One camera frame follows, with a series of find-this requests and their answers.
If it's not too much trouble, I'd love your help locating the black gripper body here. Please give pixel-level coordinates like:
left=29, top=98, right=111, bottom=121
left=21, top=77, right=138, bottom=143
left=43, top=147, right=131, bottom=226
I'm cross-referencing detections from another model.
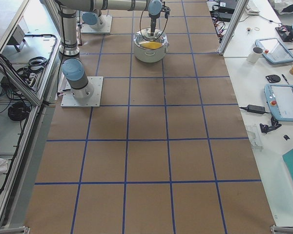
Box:
left=147, top=1, right=170, bottom=19

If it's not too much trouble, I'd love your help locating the glass pot lid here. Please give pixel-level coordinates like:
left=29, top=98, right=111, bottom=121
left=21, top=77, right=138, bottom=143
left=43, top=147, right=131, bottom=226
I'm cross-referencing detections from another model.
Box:
left=133, top=28, right=168, bottom=49

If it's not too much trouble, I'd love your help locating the yellow corn cob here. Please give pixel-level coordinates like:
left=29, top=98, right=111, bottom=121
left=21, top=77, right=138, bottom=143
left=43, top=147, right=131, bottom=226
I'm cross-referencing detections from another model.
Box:
left=139, top=41, right=163, bottom=50

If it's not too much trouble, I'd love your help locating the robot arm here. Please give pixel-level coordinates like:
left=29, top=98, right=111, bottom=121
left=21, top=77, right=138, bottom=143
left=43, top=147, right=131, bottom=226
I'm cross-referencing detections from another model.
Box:
left=41, top=0, right=170, bottom=99
left=82, top=9, right=105, bottom=30

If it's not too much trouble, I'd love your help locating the pale green electric pot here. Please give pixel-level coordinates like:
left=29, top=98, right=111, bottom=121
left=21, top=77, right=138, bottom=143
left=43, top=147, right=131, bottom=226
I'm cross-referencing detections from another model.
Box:
left=132, top=27, right=170, bottom=63

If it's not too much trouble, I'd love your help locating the white mug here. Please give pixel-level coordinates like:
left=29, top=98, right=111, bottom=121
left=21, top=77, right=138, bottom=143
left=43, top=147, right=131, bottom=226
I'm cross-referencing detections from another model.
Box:
left=246, top=46, right=263, bottom=64

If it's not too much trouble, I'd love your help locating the far teach pendant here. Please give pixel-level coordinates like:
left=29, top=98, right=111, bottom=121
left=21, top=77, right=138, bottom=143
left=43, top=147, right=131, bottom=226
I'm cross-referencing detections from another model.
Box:
left=255, top=38, right=293, bottom=64

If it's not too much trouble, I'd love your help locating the teach pendant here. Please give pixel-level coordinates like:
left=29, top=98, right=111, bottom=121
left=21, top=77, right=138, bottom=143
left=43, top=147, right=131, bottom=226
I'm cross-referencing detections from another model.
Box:
left=255, top=38, right=293, bottom=64
left=264, top=84, right=293, bottom=122

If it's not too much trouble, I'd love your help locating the black round disc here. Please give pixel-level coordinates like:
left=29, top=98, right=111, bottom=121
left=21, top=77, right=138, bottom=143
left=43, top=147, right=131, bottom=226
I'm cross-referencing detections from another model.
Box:
left=265, top=74, right=281, bottom=83

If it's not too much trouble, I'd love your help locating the brown paper table mat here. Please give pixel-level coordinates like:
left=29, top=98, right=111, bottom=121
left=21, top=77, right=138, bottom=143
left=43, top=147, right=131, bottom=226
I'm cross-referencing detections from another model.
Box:
left=25, top=0, right=274, bottom=234

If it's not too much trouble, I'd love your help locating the grey metal box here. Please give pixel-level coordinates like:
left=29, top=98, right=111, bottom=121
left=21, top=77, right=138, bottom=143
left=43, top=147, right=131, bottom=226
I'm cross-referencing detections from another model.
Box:
left=7, top=24, right=25, bottom=52

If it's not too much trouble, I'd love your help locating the black power brick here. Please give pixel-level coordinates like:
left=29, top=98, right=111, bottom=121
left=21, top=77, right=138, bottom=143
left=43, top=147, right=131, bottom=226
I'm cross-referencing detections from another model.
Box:
left=239, top=104, right=269, bottom=115

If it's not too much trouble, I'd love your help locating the near teach pendant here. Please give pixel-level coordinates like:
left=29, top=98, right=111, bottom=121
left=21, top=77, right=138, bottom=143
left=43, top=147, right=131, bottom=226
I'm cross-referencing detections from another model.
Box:
left=264, top=84, right=293, bottom=122

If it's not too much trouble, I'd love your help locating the black clamp part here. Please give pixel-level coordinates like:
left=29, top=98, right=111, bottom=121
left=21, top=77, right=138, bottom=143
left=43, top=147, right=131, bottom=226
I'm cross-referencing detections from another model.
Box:
left=259, top=117, right=282, bottom=134

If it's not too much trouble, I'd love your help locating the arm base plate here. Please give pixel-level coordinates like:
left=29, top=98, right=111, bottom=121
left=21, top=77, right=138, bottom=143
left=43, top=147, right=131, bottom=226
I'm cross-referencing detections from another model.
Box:
left=81, top=12, right=112, bottom=34
left=61, top=77, right=104, bottom=108

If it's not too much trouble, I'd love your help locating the aluminium frame post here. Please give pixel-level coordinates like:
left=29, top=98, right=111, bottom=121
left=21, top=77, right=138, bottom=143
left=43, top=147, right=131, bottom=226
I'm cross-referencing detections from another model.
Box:
left=218, top=0, right=248, bottom=55

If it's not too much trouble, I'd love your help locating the clear plastic bracket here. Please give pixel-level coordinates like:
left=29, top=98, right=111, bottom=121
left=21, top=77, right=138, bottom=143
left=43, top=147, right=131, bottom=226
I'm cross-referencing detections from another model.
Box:
left=245, top=125, right=263, bottom=151

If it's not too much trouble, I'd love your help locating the coiled black cable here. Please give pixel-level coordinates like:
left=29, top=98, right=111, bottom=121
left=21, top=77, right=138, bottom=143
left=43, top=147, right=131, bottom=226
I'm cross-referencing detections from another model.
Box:
left=7, top=101, right=31, bottom=122

